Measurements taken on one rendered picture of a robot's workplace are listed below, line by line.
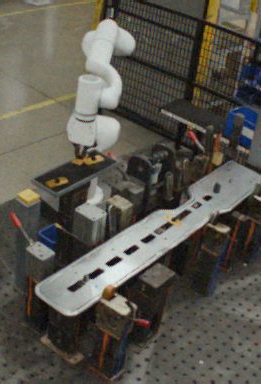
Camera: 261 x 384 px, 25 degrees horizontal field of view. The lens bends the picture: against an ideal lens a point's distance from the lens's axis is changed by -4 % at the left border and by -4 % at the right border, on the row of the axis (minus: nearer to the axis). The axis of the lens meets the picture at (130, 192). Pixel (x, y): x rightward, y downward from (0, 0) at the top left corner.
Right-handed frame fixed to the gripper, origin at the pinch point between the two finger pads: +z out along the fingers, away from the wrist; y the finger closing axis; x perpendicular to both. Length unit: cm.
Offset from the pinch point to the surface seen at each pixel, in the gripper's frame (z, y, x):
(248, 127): 11, 57, 90
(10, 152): 125, -120, 181
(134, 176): 14.4, 18.1, 17.9
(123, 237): 23.7, 24.2, -11.0
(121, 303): 18, 36, -53
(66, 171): 7.8, -3.9, -3.0
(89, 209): 12.7, 11.0, -15.4
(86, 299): 24, 24, -50
